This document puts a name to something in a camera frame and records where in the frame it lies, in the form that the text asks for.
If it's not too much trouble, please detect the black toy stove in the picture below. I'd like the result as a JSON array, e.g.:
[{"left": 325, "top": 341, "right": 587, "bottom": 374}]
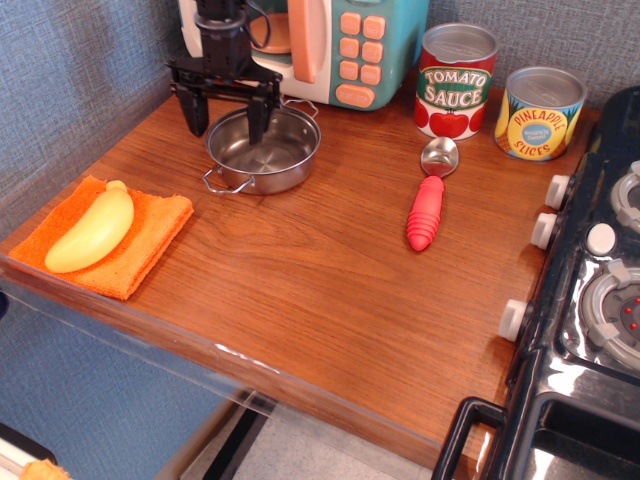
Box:
[{"left": 433, "top": 87, "right": 639, "bottom": 479}]

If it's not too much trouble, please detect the white stove knob top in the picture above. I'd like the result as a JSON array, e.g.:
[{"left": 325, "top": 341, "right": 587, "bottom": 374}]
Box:
[{"left": 545, "top": 175, "right": 571, "bottom": 210}]

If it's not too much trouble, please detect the yellow toy banana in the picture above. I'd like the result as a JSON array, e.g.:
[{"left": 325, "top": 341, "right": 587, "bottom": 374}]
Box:
[{"left": 44, "top": 180, "right": 134, "bottom": 273}]

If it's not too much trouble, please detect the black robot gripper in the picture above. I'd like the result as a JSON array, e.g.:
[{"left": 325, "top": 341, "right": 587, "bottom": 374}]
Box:
[{"left": 168, "top": 14, "right": 281, "bottom": 145}]

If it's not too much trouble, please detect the orange microwave turntable plate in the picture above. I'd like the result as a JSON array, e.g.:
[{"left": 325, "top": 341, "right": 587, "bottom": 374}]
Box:
[{"left": 250, "top": 13, "right": 291, "bottom": 55}]

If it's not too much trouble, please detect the orange object bottom left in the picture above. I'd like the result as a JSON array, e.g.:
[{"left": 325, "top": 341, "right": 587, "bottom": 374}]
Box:
[{"left": 19, "top": 459, "right": 71, "bottom": 480}]

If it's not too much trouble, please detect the white stove knob bottom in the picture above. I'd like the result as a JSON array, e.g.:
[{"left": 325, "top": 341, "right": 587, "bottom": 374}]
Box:
[{"left": 498, "top": 299, "right": 528, "bottom": 343}]

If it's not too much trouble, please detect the white stove knob middle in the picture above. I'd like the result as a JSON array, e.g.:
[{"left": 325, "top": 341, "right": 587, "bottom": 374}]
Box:
[{"left": 530, "top": 213, "right": 557, "bottom": 250}]

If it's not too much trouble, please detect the tomato sauce can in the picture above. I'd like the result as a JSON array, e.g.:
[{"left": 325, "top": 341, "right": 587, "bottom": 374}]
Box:
[{"left": 414, "top": 23, "right": 499, "bottom": 140}]

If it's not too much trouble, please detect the red handled metal scoop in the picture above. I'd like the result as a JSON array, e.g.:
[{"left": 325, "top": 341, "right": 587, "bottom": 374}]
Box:
[{"left": 406, "top": 137, "right": 459, "bottom": 251}]

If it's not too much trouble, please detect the toy microwave teal and white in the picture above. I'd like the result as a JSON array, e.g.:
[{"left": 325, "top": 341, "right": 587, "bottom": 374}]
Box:
[{"left": 180, "top": 1, "right": 429, "bottom": 111}]

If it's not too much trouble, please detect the white stove knob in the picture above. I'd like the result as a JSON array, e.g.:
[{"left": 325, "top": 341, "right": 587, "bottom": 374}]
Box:
[
  {"left": 498, "top": 299, "right": 528, "bottom": 343},
  {"left": 545, "top": 175, "right": 571, "bottom": 210},
  {"left": 530, "top": 213, "right": 557, "bottom": 250}
]

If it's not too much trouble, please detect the orange towel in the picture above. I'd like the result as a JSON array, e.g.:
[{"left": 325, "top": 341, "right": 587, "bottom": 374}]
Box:
[{"left": 9, "top": 176, "right": 193, "bottom": 300}]

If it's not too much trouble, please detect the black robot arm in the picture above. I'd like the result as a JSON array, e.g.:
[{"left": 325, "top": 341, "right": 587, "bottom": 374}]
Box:
[{"left": 167, "top": 1, "right": 282, "bottom": 145}]

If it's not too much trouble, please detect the stainless steel pot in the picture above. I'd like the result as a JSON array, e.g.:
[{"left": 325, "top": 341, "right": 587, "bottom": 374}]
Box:
[{"left": 202, "top": 100, "right": 322, "bottom": 196}]

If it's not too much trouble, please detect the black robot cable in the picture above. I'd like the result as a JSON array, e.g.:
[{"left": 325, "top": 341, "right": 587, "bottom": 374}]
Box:
[{"left": 244, "top": 0, "right": 273, "bottom": 50}]

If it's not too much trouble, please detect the pineapple slices can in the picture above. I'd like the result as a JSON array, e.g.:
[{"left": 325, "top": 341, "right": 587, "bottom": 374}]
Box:
[{"left": 494, "top": 66, "right": 587, "bottom": 162}]

